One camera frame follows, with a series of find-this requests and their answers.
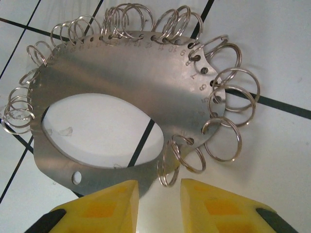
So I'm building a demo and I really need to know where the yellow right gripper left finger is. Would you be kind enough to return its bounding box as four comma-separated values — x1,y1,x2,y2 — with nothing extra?
27,180,141,233

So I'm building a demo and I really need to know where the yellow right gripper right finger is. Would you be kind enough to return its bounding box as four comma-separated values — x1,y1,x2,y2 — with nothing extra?
180,178,292,233

